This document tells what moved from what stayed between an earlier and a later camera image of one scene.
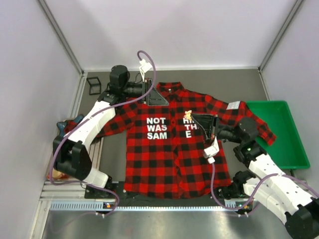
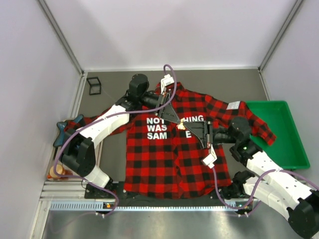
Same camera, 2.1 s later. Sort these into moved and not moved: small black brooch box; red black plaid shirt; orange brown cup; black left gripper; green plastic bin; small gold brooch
Moved: small gold brooch; black left gripper
Not moved: orange brown cup; small black brooch box; red black plaid shirt; green plastic bin
